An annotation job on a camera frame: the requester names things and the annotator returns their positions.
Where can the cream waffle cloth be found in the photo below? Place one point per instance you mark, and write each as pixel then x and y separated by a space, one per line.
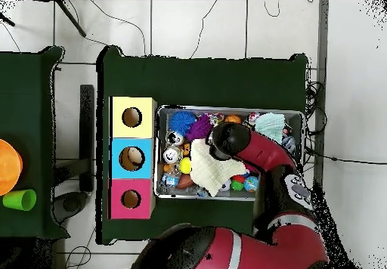
pixel 211 172

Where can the mint green waffle cloth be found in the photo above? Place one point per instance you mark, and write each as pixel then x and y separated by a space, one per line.
pixel 270 125

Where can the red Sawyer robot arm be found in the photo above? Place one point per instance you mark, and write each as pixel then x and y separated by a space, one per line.
pixel 266 151

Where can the silver mesh bin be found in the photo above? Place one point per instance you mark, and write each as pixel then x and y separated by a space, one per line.
pixel 162 121

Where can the wooden three-hole box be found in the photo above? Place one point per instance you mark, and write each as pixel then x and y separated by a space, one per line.
pixel 142 172

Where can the purple spiky ball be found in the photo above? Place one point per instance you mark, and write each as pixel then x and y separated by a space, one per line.
pixel 198 128

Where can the crushed silver can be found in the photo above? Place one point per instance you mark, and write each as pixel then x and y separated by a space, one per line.
pixel 174 138

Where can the blue fuzzy ball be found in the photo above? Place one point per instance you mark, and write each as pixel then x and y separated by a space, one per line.
pixel 181 123

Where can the crushed can with gold print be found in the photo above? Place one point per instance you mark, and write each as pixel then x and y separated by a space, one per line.
pixel 171 155

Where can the yellow ball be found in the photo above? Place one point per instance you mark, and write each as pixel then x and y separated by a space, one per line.
pixel 185 165

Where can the brown toy football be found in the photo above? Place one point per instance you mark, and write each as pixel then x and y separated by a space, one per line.
pixel 185 182

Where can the orange toy basketball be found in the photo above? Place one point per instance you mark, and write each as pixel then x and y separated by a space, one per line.
pixel 232 119

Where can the dark green tablecloth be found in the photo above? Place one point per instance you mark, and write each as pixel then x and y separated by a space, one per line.
pixel 196 81
pixel 24 99

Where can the globe print ball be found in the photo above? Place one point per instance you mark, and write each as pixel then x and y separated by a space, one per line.
pixel 251 184

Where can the grey floor base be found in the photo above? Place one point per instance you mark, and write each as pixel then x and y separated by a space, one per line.
pixel 71 205

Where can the black tripod leg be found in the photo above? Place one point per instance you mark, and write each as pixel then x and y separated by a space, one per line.
pixel 7 21
pixel 71 18

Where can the green plastic cup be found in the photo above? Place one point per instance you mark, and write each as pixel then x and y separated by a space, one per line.
pixel 18 200

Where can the orange bowl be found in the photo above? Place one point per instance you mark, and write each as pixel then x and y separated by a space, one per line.
pixel 9 166

